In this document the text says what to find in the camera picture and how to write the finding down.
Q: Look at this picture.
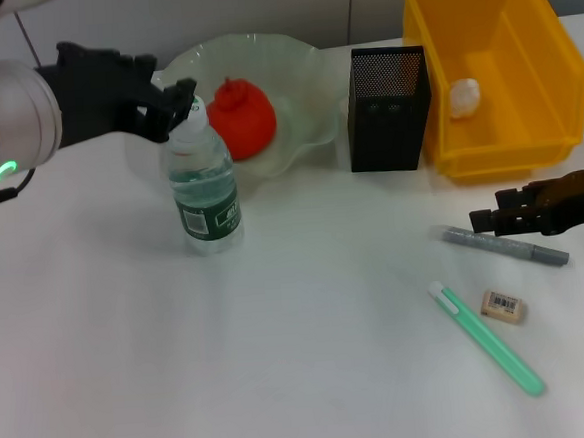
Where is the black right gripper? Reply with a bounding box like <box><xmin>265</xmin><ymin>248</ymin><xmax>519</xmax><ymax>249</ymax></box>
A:
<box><xmin>466</xmin><ymin>169</ymin><xmax>584</xmax><ymax>243</ymax></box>

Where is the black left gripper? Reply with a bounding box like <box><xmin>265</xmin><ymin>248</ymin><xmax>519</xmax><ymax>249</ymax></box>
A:
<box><xmin>32</xmin><ymin>31</ymin><xmax>202</xmax><ymax>153</ymax></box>

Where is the orange fruit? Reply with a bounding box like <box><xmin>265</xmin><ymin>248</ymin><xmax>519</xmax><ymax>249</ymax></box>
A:
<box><xmin>204</xmin><ymin>72</ymin><xmax>282</xmax><ymax>164</ymax></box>

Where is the white paper ball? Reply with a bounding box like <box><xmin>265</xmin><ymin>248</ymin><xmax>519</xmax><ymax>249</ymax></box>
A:
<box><xmin>447</xmin><ymin>76</ymin><xmax>485</xmax><ymax>121</ymax></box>

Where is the clear green-label water bottle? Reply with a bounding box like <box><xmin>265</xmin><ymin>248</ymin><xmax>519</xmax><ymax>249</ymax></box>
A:
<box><xmin>161</xmin><ymin>93</ymin><xmax>247</xmax><ymax>259</ymax></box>

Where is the grey glitter marker pen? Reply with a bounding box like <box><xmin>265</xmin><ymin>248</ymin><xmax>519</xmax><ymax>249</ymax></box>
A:
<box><xmin>432</xmin><ymin>215</ymin><xmax>573</xmax><ymax>277</ymax></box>

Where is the beige eraser with barcode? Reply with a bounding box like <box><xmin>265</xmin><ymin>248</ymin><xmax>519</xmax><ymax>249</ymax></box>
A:
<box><xmin>477</xmin><ymin>285</ymin><xmax>529</xmax><ymax>328</ymax></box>

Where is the mint green pen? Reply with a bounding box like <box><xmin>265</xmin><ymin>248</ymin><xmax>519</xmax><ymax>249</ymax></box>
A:
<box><xmin>426</xmin><ymin>272</ymin><xmax>548</xmax><ymax>405</ymax></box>

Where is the black mesh pen holder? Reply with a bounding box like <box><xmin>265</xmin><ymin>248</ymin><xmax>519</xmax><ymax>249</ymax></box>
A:
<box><xmin>342</xmin><ymin>43</ymin><xmax>439</xmax><ymax>175</ymax></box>

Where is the pale green glass fruit plate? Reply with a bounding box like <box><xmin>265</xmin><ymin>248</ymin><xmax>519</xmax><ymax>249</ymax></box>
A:
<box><xmin>151</xmin><ymin>24</ymin><xmax>348</xmax><ymax>187</ymax></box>

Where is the yellow plastic storage bin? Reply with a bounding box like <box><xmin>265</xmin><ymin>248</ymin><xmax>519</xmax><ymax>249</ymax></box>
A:
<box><xmin>399</xmin><ymin>0</ymin><xmax>584</xmax><ymax>189</ymax></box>

